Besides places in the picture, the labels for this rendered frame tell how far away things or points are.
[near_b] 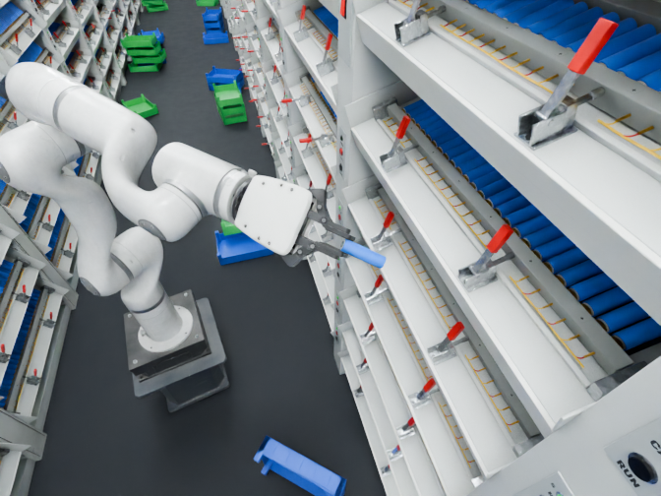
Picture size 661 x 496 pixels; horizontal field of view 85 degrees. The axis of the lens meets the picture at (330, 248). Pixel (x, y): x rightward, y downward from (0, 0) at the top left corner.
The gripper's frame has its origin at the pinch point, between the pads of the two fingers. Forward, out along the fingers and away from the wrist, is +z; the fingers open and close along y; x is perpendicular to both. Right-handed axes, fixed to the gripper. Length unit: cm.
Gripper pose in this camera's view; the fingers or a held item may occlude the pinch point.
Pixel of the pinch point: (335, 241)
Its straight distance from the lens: 51.0
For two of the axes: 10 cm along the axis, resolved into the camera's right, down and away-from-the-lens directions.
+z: 8.7, 4.0, -2.9
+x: -3.0, -0.6, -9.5
